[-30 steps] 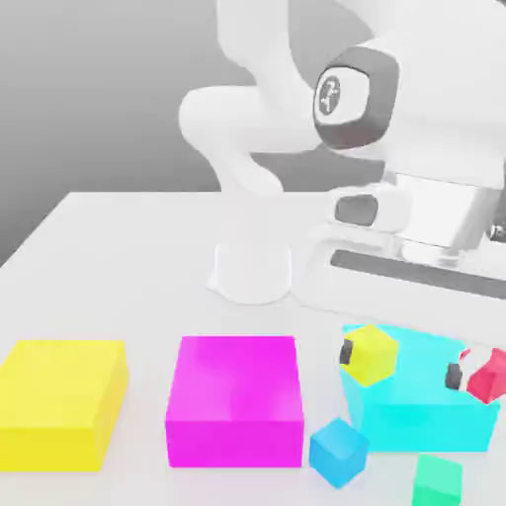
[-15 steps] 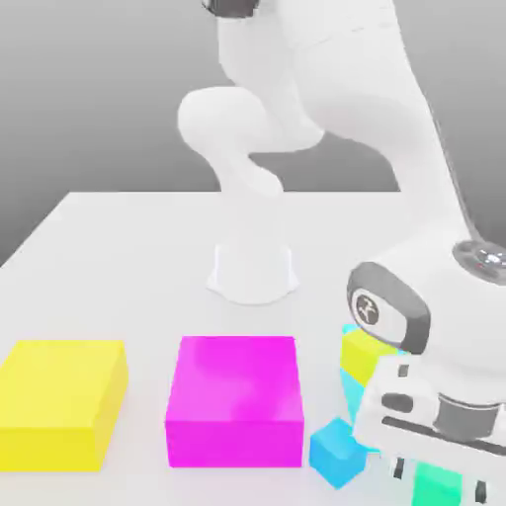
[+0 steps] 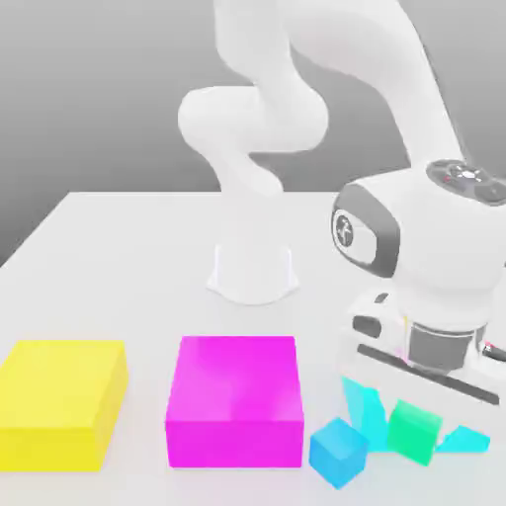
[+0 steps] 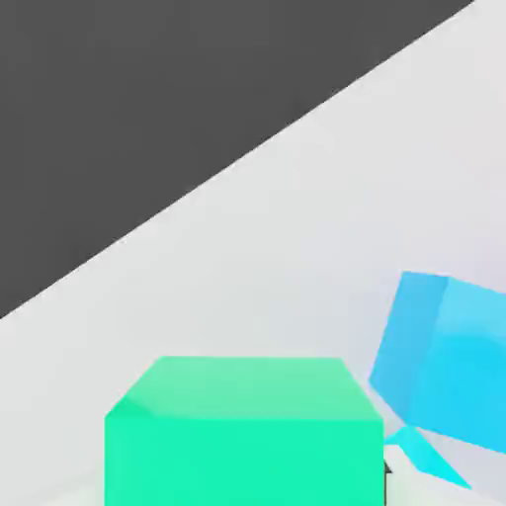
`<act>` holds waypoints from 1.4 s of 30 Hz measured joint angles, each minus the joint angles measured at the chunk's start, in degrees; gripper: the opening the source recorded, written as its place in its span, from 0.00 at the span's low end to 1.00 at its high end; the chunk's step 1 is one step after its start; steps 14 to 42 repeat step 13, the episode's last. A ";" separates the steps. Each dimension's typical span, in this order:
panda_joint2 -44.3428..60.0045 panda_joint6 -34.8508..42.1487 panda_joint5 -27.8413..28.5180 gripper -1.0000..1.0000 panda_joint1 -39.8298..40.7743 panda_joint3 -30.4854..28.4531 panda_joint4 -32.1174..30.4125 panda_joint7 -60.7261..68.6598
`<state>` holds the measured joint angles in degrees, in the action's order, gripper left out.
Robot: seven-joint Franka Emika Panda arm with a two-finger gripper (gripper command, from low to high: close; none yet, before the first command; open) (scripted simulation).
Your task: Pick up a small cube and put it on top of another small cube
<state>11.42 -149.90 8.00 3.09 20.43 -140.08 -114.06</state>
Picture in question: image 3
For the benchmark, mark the small green cube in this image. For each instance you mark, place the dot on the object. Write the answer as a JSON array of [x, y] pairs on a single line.
[[413, 433]]

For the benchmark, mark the large cyan box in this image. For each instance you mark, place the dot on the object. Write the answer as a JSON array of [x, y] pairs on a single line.
[[367, 419]]

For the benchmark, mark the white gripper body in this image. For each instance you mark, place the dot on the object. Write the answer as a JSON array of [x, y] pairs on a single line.
[[379, 375]]

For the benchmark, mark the small blue cube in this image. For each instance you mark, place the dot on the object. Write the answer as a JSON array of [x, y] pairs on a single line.
[[338, 454]]

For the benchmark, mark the large magenta box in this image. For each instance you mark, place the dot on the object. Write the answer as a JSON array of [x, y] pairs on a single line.
[[235, 399]]

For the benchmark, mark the large yellow box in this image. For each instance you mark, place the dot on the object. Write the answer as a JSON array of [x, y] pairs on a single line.
[[55, 403]]

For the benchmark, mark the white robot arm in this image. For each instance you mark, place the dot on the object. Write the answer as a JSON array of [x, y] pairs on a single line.
[[431, 237]]

